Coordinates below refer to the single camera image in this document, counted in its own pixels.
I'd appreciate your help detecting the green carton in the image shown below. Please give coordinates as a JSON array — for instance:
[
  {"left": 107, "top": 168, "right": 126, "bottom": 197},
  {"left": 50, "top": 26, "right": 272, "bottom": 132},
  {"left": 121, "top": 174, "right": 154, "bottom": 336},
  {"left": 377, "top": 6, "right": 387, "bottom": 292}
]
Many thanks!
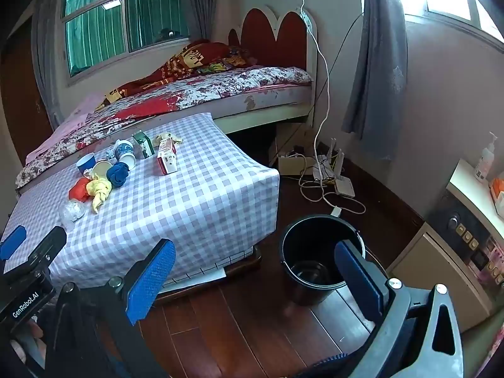
[{"left": 132, "top": 131, "right": 155, "bottom": 159}]

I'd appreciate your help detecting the green tinted window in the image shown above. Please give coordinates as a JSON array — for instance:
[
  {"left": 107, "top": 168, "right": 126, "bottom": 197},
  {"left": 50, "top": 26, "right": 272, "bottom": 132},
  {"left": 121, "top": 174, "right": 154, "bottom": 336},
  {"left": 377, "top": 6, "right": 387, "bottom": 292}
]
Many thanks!
[{"left": 61, "top": 0, "right": 205, "bottom": 87}]

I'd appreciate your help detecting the grey curtain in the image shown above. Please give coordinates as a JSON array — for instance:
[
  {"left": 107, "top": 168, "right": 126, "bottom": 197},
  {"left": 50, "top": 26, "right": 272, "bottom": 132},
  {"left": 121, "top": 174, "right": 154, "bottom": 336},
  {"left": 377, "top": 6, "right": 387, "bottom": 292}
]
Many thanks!
[
  {"left": 179, "top": 0, "right": 215, "bottom": 44},
  {"left": 341, "top": 0, "right": 408, "bottom": 162},
  {"left": 31, "top": 0, "right": 64, "bottom": 127}
]

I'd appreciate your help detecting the floral quilt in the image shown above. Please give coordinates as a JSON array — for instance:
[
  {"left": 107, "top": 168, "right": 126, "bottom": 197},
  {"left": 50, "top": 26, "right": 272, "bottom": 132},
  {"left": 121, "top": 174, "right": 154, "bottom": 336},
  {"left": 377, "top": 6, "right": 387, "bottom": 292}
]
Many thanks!
[{"left": 16, "top": 66, "right": 313, "bottom": 190}]

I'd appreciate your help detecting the bright window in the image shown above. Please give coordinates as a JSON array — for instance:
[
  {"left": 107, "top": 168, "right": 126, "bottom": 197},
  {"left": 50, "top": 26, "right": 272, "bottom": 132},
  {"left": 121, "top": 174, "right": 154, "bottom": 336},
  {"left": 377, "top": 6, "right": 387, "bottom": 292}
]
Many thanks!
[{"left": 398, "top": 0, "right": 504, "bottom": 44}]

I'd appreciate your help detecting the red printed blanket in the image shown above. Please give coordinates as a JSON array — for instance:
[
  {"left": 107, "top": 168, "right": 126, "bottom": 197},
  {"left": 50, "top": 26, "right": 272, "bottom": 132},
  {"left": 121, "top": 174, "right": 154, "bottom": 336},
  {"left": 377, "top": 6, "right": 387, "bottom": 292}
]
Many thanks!
[{"left": 94, "top": 39, "right": 253, "bottom": 111}]

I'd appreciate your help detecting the cardboard box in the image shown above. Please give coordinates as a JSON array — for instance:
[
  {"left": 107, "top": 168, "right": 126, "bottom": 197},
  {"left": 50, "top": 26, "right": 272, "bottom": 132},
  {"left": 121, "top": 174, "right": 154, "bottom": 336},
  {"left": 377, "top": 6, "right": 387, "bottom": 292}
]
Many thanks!
[{"left": 268, "top": 122, "right": 316, "bottom": 176}]

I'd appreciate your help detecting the pink sheet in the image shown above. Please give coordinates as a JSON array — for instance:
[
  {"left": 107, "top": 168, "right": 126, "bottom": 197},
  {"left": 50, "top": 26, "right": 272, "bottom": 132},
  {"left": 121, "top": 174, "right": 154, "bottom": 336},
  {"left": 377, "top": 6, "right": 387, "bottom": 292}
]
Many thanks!
[{"left": 26, "top": 90, "right": 107, "bottom": 164}]

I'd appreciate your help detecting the yellow cloth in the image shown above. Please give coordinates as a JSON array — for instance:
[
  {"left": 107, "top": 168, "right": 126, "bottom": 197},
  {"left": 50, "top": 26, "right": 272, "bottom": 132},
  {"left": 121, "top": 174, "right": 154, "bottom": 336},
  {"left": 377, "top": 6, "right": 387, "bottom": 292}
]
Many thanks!
[{"left": 86, "top": 178, "right": 112, "bottom": 214}]

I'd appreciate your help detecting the red and white box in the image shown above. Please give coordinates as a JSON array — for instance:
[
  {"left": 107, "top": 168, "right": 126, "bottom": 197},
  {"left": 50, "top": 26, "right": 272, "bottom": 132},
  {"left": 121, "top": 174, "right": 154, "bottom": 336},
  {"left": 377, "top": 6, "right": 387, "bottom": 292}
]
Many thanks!
[{"left": 157, "top": 138, "right": 179, "bottom": 175}]

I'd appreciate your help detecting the orange box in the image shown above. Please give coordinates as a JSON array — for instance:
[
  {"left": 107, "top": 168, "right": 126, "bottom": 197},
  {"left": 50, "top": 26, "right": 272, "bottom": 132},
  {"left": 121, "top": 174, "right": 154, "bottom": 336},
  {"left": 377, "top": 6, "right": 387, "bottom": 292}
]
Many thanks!
[{"left": 489, "top": 177, "right": 504, "bottom": 209}]

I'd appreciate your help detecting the brown door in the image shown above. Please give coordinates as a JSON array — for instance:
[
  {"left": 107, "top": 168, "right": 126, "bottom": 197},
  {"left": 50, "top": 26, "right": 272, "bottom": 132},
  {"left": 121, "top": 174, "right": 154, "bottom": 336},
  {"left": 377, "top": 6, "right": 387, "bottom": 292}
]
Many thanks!
[{"left": 0, "top": 20, "right": 52, "bottom": 154}]

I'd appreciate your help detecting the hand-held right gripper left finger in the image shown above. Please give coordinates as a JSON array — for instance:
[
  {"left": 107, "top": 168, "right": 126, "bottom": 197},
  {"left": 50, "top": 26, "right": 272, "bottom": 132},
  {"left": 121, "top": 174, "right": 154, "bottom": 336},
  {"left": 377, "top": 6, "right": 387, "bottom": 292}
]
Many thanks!
[{"left": 44, "top": 238, "right": 176, "bottom": 378}]

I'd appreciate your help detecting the black cable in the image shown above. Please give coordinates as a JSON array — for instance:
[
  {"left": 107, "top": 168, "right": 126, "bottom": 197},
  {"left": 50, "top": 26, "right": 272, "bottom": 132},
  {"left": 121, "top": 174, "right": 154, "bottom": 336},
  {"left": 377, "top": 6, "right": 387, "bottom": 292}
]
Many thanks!
[{"left": 276, "top": 12, "right": 365, "bottom": 158}]

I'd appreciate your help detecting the white cable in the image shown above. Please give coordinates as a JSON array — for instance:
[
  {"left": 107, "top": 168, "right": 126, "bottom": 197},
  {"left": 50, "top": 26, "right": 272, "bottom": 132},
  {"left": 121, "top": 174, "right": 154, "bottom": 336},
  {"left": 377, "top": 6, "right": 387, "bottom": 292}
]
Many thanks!
[{"left": 287, "top": 0, "right": 367, "bottom": 215}]

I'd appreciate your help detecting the white gridded sheet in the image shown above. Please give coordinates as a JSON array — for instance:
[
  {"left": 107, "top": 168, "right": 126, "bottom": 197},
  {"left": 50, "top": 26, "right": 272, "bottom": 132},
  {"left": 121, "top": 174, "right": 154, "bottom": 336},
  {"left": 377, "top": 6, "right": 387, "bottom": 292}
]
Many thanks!
[{"left": 157, "top": 259, "right": 227, "bottom": 294}]

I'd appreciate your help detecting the black safe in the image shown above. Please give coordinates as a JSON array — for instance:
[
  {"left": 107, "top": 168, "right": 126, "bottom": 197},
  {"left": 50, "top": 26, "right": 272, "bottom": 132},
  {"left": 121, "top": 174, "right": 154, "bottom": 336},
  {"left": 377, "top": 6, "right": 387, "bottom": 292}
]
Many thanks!
[{"left": 427, "top": 187, "right": 504, "bottom": 284}]

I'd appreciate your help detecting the yellow cable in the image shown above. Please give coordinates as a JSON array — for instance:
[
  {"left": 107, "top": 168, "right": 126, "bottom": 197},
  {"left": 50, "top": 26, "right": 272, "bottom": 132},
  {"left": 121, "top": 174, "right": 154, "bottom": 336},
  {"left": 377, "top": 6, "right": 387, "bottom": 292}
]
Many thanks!
[{"left": 325, "top": 152, "right": 344, "bottom": 185}]

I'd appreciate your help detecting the white lotion bottle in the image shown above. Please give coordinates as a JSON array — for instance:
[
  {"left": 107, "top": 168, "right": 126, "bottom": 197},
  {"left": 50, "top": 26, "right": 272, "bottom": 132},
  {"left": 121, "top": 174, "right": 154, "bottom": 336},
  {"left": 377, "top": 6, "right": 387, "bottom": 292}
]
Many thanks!
[{"left": 473, "top": 131, "right": 497, "bottom": 184}]

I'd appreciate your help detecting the red plastic bag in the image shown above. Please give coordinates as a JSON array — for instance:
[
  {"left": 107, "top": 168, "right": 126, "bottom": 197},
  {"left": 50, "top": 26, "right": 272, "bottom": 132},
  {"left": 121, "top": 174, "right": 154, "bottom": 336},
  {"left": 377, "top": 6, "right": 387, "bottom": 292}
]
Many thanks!
[{"left": 69, "top": 177, "right": 92, "bottom": 201}]

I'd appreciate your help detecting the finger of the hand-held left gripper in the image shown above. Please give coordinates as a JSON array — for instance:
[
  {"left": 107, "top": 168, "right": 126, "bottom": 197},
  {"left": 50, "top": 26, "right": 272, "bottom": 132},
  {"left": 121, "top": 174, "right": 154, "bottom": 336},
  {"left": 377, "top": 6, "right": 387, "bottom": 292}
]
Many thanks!
[
  {"left": 3, "top": 226, "right": 68, "bottom": 281},
  {"left": 0, "top": 226, "right": 27, "bottom": 261}
]

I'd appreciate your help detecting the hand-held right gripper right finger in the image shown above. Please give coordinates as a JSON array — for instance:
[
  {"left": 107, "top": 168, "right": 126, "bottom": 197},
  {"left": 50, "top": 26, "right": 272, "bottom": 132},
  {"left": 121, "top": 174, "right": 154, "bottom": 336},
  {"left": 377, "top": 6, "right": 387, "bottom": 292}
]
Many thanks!
[{"left": 334, "top": 239, "right": 465, "bottom": 378}]

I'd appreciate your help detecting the bed with red headboard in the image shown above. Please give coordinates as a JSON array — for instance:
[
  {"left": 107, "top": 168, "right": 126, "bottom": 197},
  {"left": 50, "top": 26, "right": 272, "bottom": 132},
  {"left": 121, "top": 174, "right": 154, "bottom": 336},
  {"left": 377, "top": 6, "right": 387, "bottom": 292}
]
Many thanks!
[{"left": 16, "top": 6, "right": 318, "bottom": 195}]

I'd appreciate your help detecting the blue striped slipper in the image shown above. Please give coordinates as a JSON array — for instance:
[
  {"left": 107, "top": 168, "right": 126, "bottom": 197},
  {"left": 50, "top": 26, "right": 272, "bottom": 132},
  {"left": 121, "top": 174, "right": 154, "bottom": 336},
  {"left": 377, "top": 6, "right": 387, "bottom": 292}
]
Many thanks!
[{"left": 315, "top": 354, "right": 348, "bottom": 367}]

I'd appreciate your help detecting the blue cloth ball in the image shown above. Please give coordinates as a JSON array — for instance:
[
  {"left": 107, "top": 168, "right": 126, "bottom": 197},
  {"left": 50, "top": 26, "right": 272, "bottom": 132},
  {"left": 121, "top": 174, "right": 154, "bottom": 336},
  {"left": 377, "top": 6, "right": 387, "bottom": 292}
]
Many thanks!
[{"left": 106, "top": 163, "right": 130, "bottom": 186}]

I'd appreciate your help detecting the clear plastic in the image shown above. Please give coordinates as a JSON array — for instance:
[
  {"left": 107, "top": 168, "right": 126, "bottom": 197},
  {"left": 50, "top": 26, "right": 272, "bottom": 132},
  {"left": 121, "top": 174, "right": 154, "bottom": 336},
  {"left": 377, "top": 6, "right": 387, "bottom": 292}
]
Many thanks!
[{"left": 59, "top": 200, "right": 86, "bottom": 223}]

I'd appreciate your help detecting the black bucket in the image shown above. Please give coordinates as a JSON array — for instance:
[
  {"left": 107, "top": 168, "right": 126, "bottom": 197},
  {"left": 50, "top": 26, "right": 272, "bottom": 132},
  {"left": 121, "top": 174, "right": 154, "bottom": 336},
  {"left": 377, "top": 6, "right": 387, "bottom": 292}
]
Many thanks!
[{"left": 279, "top": 215, "right": 388, "bottom": 306}]

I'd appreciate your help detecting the white router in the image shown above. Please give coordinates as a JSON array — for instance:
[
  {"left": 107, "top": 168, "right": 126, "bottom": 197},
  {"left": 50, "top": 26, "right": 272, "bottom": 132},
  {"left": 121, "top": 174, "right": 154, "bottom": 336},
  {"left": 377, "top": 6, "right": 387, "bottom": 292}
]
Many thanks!
[{"left": 313, "top": 138, "right": 355, "bottom": 198}]

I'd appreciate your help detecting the cream paper cup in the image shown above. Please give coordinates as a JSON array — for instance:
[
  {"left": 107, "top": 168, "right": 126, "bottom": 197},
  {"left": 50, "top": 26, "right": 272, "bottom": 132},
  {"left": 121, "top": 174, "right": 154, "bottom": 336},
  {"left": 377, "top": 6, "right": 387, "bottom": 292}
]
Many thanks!
[{"left": 91, "top": 159, "right": 113, "bottom": 180}]

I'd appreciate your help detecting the blue and white paper cup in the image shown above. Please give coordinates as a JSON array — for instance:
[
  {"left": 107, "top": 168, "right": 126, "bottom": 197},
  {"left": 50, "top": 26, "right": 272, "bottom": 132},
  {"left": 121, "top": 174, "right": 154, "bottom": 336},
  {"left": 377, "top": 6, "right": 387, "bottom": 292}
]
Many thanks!
[{"left": 113, "top": 139, "right": 137, "bottom": 169}]

